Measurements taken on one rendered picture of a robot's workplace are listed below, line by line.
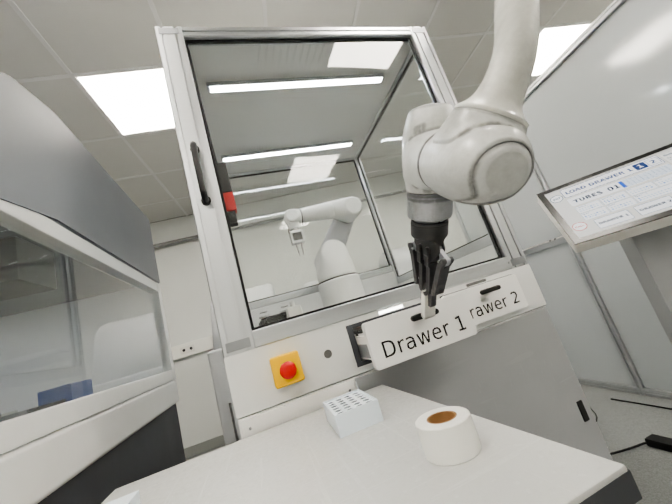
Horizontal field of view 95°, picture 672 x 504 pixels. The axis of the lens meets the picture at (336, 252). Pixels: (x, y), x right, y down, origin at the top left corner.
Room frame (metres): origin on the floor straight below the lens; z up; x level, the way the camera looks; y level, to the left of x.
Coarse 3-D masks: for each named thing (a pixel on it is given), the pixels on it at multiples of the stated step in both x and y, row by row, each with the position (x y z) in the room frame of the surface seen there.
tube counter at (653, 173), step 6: (654, 168) 1.04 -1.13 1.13; (660, 168) 1.03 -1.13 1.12; (666, 168) 1.02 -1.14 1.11; (642, 174) 1.05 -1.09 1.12; (648, 174) 1.04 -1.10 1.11; (654, 174) 1.03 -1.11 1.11; (660, 174) 1.02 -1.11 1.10; (624, 180) 1.07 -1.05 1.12; (630, 180) 1.06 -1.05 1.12; (636, 180) 1.05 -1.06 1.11; (642, 180) 1.04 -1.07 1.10; (606, 186) 1.10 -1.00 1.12; (612, 186) 1.08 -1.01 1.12; (618, 186) 1.07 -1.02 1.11; (624, 186) 1.06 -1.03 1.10; (612, 192) 1.07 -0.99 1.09
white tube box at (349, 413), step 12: (348, 396) 0.71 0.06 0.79; (360, 396) 0.68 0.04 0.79; (372, 396) 0.63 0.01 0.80; (324, 408) 0.70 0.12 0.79; (336, 408) 0.64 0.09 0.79; (348, 408) 0.61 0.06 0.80; (360, 408) 0.60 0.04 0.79; (372, 408) 0.60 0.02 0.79; (336, 420) 0.58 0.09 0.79; (348, 420) 0.59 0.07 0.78; (360, 420) 0.60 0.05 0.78; (372, 420) 0.60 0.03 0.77; (336, 432) 0.61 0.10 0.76; (348, 432) 0.59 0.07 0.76
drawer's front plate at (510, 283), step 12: (468, 288) 0.99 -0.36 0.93; (480, 288) 1.00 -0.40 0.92; (504, 288) 1.03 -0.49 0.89; (516, 288) 1.04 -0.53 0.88; (468, 300) 0.98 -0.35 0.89; (480, 300) 1.00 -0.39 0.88; (492, 300) 1.01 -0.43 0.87; (504, 300) 1.02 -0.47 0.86; (516, 300) 1.04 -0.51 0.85; (480, 312) 0.99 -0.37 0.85; (492, 312) 1.00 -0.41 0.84; (504, 312) 1.02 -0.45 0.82
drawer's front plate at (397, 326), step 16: (448, 304) 0.81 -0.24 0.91; (464, 304) 0.83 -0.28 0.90; (384, 320) 0.76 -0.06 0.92; (400, 320) 0.77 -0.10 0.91; (432, 320) 0.80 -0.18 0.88; (448, 320) 0.81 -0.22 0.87; (464, 320) 0.82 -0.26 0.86; (368, 336) 0.74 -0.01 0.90; (384, 336) 0.75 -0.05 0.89; (400, 336) 0.77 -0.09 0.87; (416, 336) 0.78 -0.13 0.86; (432, 336) 0.79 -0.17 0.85; (448, 336) 0.80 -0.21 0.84; (464, 336) 0.82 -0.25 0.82; (400, 352) 0.76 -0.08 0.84; (416, 352) 0.77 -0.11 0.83; (384, 368) 0.75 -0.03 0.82
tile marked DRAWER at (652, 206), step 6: (660, 198) 0.98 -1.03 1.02; (666, 198) 0.98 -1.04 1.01; (642, 204) 1.00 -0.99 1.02; (648, 204) 0.99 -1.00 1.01; (654, 204) 0.98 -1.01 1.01; (660, 204) 0.98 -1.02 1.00; (666, 204) 0.97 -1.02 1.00; (636, 210) 1.00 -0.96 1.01; (642, 210) 0.99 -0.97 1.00; (648, 210) 0.98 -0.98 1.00; (654, 210) 0.98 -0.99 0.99
